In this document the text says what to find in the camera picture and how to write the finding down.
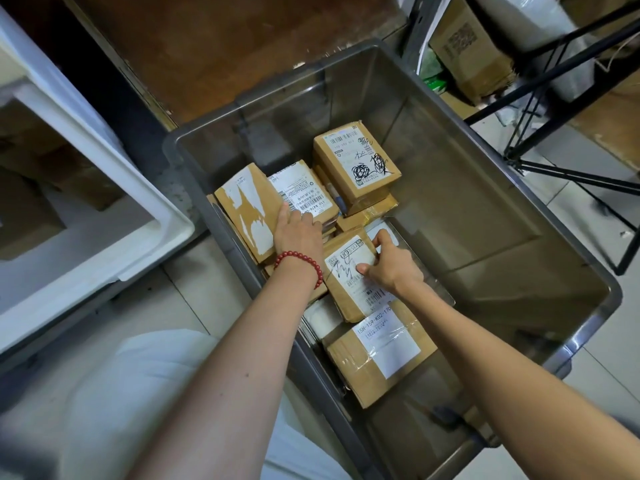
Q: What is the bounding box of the green packet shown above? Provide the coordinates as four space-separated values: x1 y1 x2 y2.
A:
419 45 449 93

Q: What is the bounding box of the flat taped cardboard box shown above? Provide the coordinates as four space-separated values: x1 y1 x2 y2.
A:
336 195 399 233

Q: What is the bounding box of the white plastic bag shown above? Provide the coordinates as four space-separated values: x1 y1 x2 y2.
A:
470 0 597 103

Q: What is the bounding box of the large worn cardboard box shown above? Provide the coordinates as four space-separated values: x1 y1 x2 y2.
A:
429 0 517 104

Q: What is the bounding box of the cardboard box with large label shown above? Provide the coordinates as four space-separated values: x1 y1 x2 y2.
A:
322 299 439 409

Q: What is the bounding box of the cardboard box with barcode label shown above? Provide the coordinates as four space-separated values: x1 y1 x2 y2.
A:
267 160 341 231

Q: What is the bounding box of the cardboard box with black scrawls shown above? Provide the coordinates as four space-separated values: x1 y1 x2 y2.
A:
313 121 402 216

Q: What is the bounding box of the person's white clothing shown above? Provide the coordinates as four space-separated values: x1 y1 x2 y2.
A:
64 329 353 480

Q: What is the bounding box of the person's left forearm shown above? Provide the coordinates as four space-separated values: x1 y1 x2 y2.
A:
125 257 321 480

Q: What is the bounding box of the grey plastic bin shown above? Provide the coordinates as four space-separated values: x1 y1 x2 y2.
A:
162 39 623 480

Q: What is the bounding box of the person's left hand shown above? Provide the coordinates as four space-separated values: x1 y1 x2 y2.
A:
273 202 325 263

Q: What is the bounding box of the cardboard box with scribbled label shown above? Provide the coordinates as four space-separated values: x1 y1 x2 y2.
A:
322 230 401 324

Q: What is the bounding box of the black metal stand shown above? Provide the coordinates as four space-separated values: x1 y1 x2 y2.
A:
464 4 640 276

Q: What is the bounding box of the white plastic parcel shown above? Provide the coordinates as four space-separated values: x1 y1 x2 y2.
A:
301 294 346 346

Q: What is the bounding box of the person's right forearm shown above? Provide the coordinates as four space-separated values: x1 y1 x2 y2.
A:
397 282 640 480

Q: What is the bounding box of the person's right hand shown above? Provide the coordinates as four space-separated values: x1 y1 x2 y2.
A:
356 229 426 298

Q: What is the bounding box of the red bead bracelet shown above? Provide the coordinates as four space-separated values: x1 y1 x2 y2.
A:
273 251 324 290

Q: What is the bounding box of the white foam container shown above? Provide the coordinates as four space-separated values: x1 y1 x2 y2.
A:
0 5 196 355

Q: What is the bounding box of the grey metal shelf post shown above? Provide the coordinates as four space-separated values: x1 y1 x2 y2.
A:
401 0 453 71

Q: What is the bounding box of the small white packet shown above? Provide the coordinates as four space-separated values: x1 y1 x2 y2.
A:
365 219 401 248

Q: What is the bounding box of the cardboard box with torn label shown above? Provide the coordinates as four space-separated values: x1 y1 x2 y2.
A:
214 163 287 265

